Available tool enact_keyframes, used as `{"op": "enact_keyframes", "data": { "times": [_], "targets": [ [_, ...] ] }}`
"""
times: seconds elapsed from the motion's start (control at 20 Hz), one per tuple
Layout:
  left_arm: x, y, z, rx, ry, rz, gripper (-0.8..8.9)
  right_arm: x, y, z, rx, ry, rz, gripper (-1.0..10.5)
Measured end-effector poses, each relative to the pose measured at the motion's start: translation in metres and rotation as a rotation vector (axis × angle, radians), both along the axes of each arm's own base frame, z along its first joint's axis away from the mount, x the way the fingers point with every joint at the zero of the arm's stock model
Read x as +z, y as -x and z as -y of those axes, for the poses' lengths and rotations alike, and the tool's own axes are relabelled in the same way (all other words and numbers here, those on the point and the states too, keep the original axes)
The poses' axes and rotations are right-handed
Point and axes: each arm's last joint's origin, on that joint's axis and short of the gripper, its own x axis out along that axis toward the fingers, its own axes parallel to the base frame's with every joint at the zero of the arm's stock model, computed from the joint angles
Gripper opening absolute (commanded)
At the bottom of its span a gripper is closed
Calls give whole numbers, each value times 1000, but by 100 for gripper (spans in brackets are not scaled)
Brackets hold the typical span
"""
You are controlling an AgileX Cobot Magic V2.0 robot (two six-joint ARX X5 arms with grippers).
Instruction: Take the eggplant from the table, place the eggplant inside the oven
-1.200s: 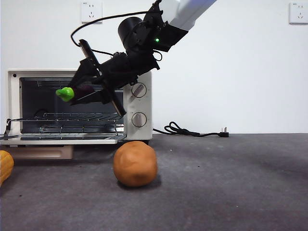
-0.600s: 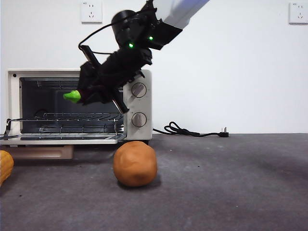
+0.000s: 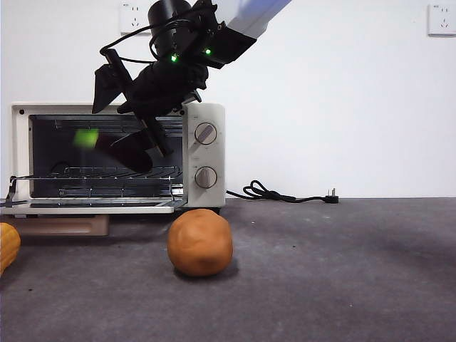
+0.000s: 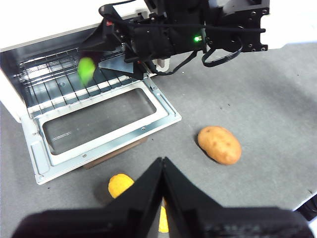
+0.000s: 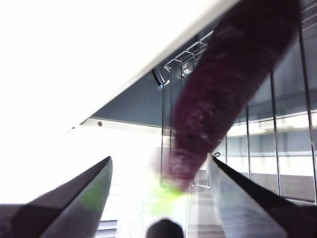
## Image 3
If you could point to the white wall socket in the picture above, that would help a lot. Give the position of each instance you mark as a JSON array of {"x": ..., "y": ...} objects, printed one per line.
[
  {"x": 441, "y": 19},
  {"x": 128, "y": 18}
]

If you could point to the purple eggplant with green stem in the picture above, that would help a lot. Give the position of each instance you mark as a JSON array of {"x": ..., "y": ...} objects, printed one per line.
[{"x": 124, "y": 156}]

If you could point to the cream toaster oven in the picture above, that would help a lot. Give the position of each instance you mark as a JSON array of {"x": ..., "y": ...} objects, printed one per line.
[{"x": 213, "y": 156}]

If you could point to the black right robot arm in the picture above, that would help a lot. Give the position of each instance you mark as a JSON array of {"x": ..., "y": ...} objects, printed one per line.
[{"x": 167, "y": 21}]

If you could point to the yellow corn cob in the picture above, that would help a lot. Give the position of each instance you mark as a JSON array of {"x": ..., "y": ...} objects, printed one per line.
[{"x": 8, "y": 247}]

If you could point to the brown potato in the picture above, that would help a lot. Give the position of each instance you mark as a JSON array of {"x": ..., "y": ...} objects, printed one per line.
[{"x": 199, "y": 244}]

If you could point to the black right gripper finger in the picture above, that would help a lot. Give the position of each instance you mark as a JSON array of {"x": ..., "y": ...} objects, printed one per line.
[
  {"x": 156, "y": 137},
  {"x": 105, "y": 89}
]

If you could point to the round oven knob upright pointer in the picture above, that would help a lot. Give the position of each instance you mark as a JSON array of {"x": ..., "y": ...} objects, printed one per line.
[{"x": 205, "y": 177}]

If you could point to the round oven knob tilted pointer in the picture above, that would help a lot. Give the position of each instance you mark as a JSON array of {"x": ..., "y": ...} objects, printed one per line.
[{"x": 205, "y": 134}]

